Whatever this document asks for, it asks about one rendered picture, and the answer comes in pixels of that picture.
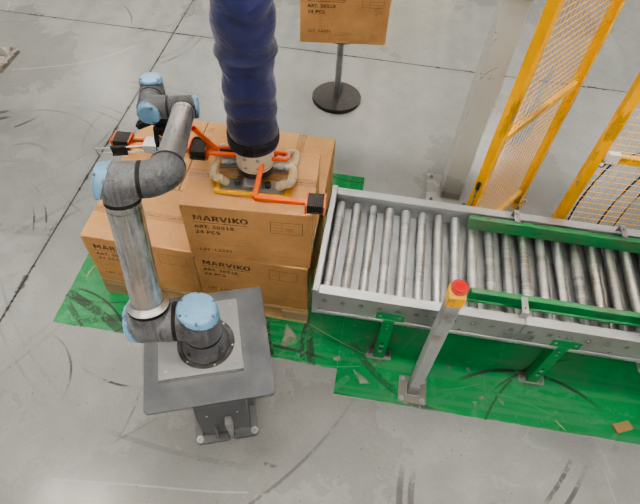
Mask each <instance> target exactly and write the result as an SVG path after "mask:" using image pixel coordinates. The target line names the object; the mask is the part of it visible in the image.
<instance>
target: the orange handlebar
mask: <svg viewBox="0 0 640 504"><path fill-rule="evenodd" d="M144 140H145V138H142V137H133V142H144ZM215 145H216V146H217V147H218V148H219V150H220V149H229V150H231V148H230V146H227V145H217V144H215ZM207 154H208V155H214V156H224V157H235V158H236V153H235V152H224V151H214V150H208V151H207ZM274 155H281V156H286V157H277V156H273V157H272V159H271V161H277V162H287V161H288V160H289V159H290V154H289V152H287V151H280V150H274ZM263 170H264V164H261V166H259V167H258V172H257V176H256V180H255V184H254V189H253V193H252V199H254V201H260V202H270V203H281V204H291V205H301V206H305V200H306V199H296V198H286V197H276V196H265V195H258V193H259V188H260V184H261V179H262V175H263Z"/></svg>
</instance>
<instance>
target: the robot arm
mask: <svg viewBox="0 0 640 504"><path fill-rule="evenodd" d="M139 84H140V93H139V98H138V103H137V105H136V113H137V116H138V118H139V120H138V121H137V123H136V125H135V126H136V127H137V129H138V130H140V129H143V128H146V127H148V126H151V125H154V126H153V133H154V141H155V145H156V147H157V149H158V151H157V152H155V153H154V154H153V155H152V156H151V157H150V158H149V159H146V160H118V161H112V160H110V161H100V162H98V163H97V164H96V165H95V167H94V169H93V173H92V194H93V197H94V198H95V199H96V200H102V201H103V205H104V207H105V209H106V213H107V216H108V220H109V224H110V227H111V231H112V235H113V239H114V242H115V246H116V250H117V253H118V257H119V261H120V264H121V268H122V272H123V276H124V279H125V283H126V287H127V290H128V294H129V298H130V299H129V301H128V303H127V305H125V307H124V309H123V313H122V317H123V320H122V327H123V331H124V335H125V336H126V339H127V340H128V341H129V342H132V343H153V342H172V341H181V345H182V350H183V352H184V354H185V356H186V357H187V358H188V359H189V360H190V361H192V362H194V363H198V364H209V363H213V362H215V361H217V360H219V359H220V358H221V357H223V356H224V354H225V353H226V352H227V350H228V348H229V344H230V338H229V333H228V331H227V329H226V328H225V327H224V326H223V325H222V323H221V318H220V311H219V308H218V306H217V304H216V302H215V300H214V299H213V298H212V297H211V296H209V295H207V294H205V293H201V292H200V293H197V292H193V293H189V294H187V295H185V296H183V297H182V298H181V300H180V301H169V298H168V296H167V295H166V294H165V293H164V292H162V291H161V287H160V282H159V278H158V273H157V268H156V264H155V259H154V255H153V250H152V245H151V241H150V236H149V232H148V227H147V222H146V218H145V213H144V209H143V204H142V199H145V198H153V197H157V196H160V195H163V194H165V193H167V192H169V191H171V190H173V189H174V188H176V187H177V186H178V185H179V184H180V183H181V182H182V180H183V179H184V176H185V173H186V164H185V161H184V156H185V152H186V148H187V144H188V140H189V135H190V131H191V127H192V123H193V119H197V118H199V117H200V111H199V102H198V97H197V95H191V94H189V95H166V93H165V88H164V84H163V80H162V77H161V75H160V74H158V73H155V72H147V73H144V74H142V75H141V76H140V77H139ZM160 135H161V136H163V137H160Z"/></svg>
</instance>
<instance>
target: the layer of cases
mask: <svg viewBox="0 0 640 504"><path fill-rule="evenodd" d="M153 126H154V125H151V126H148V127H146V128H143V129H140V130H138V131H137V132H136V134H135V137H142V138H146V136H150V137H154V133H153ZM192 126H196V128H197V129H198V130H200V131H201V132H202V133H203V134H204V135H205V136H206V137H207V138H210V141H212V142H213V143H214V144H217V145H219V144H221V143H228V141H227V135H226V130H227V125H226V124H223V123H216V122H209V123H208V121H201V120H194V119H193V123H192ZM279 133H280V138H279V144H278V146H277V147H276V149H275V150H280V151H287V150H290V149H291V150H292V149H295V150H298V151H299V152H300V153H306V154H316V155H320V156H321V157H320V176H319V193H320V194H325V193H327V198H326V207H325V216H326V211H327V206H328V201H329V196H330V191H331V186H332V176H333V164H334V152H335V139H333V138H326V137H318V136H311V135H304V134H296V133H289V132H282V131H279ZM153 154H154V153H145V152H135V153H129V155H124V156H123V158H122V160H146V159H149V158H150V157H151V156H152V155H153ZM184 161H185V164H186V173H185V176H184V179H183V180H182V182H181V183H180V184H179V185H178V186H177V187H176V188H174V189H173V190H171V191H169V192H167V193H165V194H163V195H160V196H157V197H153V198H145V199H142V204H143V209H144V213H145V218H146V222H147V227H148V232H149V236H150V241H151V245H152V250H153V255H154V259H155V264H156V268H157V273H158V278H159V282H160V287H161V288H168V289H174V290H180V291H187V292H197V293H200V292H201V293H213V292H220V291H228V290H235V289H243V288H250V287H257V286H258V287H260V288H261V292H262V299H263V304H269V305H276V306H282V307H288V308H295V309H301V310H307V306H308V301H309V296H310V291H311V286H312V281H313V276H314V271H315V266H316V261H317V256H318V251H319V246H320V241H321V236H322V231H323V226H324V221H325V216H323V215H319V214H317V219H316V227H315V235H314V243H313V251H312V259H311V267H310V268H303V267H293V266H283V265H272V264H262V263H251V262H241V261H231V260H220V259H210V258H200V257H192V253H191V250H190V246H189V242H188V238H187V234H186V231H185V227H184V223H183V219H182V216H181V212H180V208H179V201H180V198H181V195H182V192H183V189H184V186H185V183H186V180H187V177H188V174H189V171H190V168H191V165H192V162H193V160H192V159H189V154H188V153H185V156H184ZM80 237H81V239H82V241H83V243H84V245H85V246H86V248H87V250H88V252H89V254H90V256H91V258H92V260H93V262H94V263H95V265H96V267H97V269H98V271H99V273H100V275H101V277H102V278H104V279H110V280H117V281H123V282H125V279H124V276H123V272H122V268H121V264H120V261H119V257H118V253H117V250H116V246H115V242H114V239H113V235H112V231H111V227H110V224H109V220H108V216H107V213H106V209H105V207H104V205H103V201H102V200H99V201H98V203H97V205H96V207H95V209H94V210H93V212H92V214H91V216H90V218H89V219H88V221H87V223H86V225H85V227H84V228H83V230H82V232H81V234H80Z"/></svg>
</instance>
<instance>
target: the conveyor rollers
mask: <svg viewBox="0 0 640 504"><path fill-rule="evenodd" d="M345 207H346V203H345V202H344V201H338V202H337V206H336V212H335V217H334V223H333V228H332V233H331V239H330V244H329V250H328V255H327V260H326V266H325V271H324V277H323V282H322V285H329V286H332V283H333V277H334V271H335V265H336V260H337V254H338V248H339V242H340V236H341V231H342V225H343V219H344V213H345ZM361 210H362V205H361V204H360V203H355V204H353V209H352V215H351V222H350V228H349V234H348V240H347V247H346V253H345V259H344V265H343V271H342V278H341V284H340V287H342V288H348V289H350V285H351V278H352V271H353V265H354V258H355V251H356V244H357V237H358V231H359V224H360V217H361ZM377 214H378V207H377V206H375V205H372V206H370V207H369V212H368V220H367V227H366V235H365V242H364V249H363V257H362V264H361V271H360V279H359V286H358V290H361V291H368V288H369V279H370V271H371V263H372V255H373V247H374V238H375V230H376V222H377ZM393 219H394V209H393V208H386V209H385V217H384V226H383V235H382V244H381V253H380V262H379V271H378V280H377V289H376V293H381V294H386V291H387V281H388V270H389V260H390V250H391V239H392V229H393ZM426 221H427V214H426V213H424V212H420V213H418V216H417V232H416V249H415V265H414V281H413V299H420V300H423V284H424V263H425V242H426ZM409 226H410V211H408V210H403V211H402V212H401V223H400V234H399V246H398V258H397V269H396V281H395V293H394V296H400V297H404V296H405V282H406V268H407V254H408V240H409ZM483 240H484V267H485V289H487V290H493V291H496V284H495V264H494V244H493V232H487V231H483ZM533 240H534V249H535V259H536V268H537V277H538V286H539V295H540V298H546V299H551V296H550V288H549V280H548V272H547V264H546V255H545V247H544V240H542V239H535V238H533ZM442 244H443V216H442V215H435V216H434V226H433V253H432V280H431V301H433V302H439V303H441V287H442ZM500 244H501V261H502V277H503V292H507V293H513V294H514V285H513V272H512V259H511V245H510V235H508V234H501V233H500ZM550 244H551V251H552V259H553V266H554V274H555V281H556V289H557V296H558V300H559V301H566V302H569V296H568V289H567V282H566V276H565V269H564V262H563V255H562V248H561V242H556V241H550ZM567 246H568V253H569V259H570V266H571V272H572V278H573V285H574V291H575V297H576V303H579V304H586V305H588V302H587V296H586V290H585V284H584V279H583V273H582V267H581V261H580V255H579V249H578V245H577V244H570V243H567ZM517 247H518V259H519V271H520V283H521V294H522V295H526V296H532V287H531V277H530V267H529V256H528V246H527V237H522V236H517ZM584 249H585V254H586V260H587V265H588V271H589V276H590V282H591V287H592V293H593V299H594V304H595V306H599V307H606V302H605V297H604V291H603V286H602V281H601V276H600V271H599V266H598V261H597V256H596V251H595V247H591V246H584ZM601 251H602V256H603V260H604V265H605V270H606V275H607V280H608V285H609V290H610V295H611V300H612V305H613V309H619V310H625V306H624V302H623V297H622V293H621V288H620V284H619V279H618V274H617V270H616V265H615V261H614V256H613V252H612V250H611V249H605V248H601ZM618 253H619V257H620V261H621V266H622V270H623V275H624V279H625V283H626V288H627V292H628V296H629V301H630V305H631V310H632V312H639V313H640V294H639V290H638V285H637V281H636V277H635V273H634V269H633V265H632V261H631V257H630V253H629V252H625V251H618ZM635 254H636V258H637V262H638V266H639V270H640V254H639V253H635ZM456 279H460V221H459V218H457V217H452V218H451V219H450V271H449V284H452V282H453V281H454V280H456ZM467 283H468V285H469V290H470V288H471V287H474V288H478V281H477V243H476V230H473V229H467ZM606 308H607V307H606Z"/></svg>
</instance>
